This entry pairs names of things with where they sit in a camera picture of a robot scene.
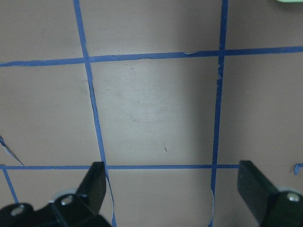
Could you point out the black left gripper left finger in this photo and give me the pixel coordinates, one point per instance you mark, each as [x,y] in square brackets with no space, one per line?
[78,209]

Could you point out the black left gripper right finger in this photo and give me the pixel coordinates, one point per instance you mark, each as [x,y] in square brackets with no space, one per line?
[270,206]

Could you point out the light green tray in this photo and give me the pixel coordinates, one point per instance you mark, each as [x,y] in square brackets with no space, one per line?
[290,1]

